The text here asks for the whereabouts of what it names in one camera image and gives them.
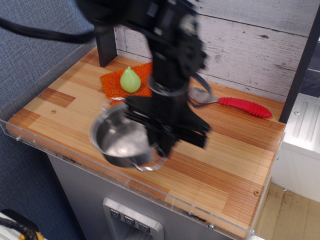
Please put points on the white appliance at right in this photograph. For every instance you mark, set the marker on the white appliance at right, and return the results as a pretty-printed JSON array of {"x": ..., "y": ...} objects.
[{"x": 297, "y": 164}]

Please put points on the clear acrylic table guard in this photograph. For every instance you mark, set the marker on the clear acrylic table guard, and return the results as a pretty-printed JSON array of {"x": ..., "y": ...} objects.
[{"x": 213, "y": 186}]

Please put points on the spoon with red handle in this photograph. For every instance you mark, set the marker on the spoon with red handle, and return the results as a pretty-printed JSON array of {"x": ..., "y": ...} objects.
[{"x": 204, "y": 97}]

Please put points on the green plastic pear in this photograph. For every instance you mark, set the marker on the green plastic pear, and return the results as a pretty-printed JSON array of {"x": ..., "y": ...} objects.
[{"x": 130, "y": 81}]

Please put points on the dark left vertical post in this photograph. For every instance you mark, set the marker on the dark left vertical post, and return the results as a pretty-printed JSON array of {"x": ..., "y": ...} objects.
[{"x": 106, "y": 44}]

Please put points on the dark vertical post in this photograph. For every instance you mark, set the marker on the dark vertical post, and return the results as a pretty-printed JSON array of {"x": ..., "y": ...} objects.
[
  {"x": 106, "y": 44},
  {"x": 302, "y": 68}
]

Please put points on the orange knitted cloth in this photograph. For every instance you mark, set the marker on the orange knitted cloth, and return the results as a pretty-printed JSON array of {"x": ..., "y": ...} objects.
[{"x": 111, "y": 82}]

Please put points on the yellow object bottom left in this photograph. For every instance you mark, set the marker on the yellow object bottom left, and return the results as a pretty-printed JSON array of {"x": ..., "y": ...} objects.
[{"x": 28, "y": 234}]

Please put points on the silver pot with handles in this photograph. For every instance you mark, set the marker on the silver pot with handles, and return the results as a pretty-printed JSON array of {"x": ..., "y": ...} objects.
[{"x": 122, "y": 141}]

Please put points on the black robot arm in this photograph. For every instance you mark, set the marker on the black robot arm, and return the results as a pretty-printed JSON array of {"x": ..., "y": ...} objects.
[{"x": 170, "y": 27}]

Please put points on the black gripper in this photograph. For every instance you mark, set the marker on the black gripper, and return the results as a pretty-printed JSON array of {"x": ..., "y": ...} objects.
[{"x": 167, "y": 119}]

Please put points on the dark right vertical post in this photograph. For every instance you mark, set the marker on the dark right vertical post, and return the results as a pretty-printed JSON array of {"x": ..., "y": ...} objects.
[{"x": 302, "y": 68}]

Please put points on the grey cabinet with buttons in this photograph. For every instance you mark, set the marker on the grey cabinet with buttons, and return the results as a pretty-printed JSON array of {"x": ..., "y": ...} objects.
[{"x": 107, "y": 210}]

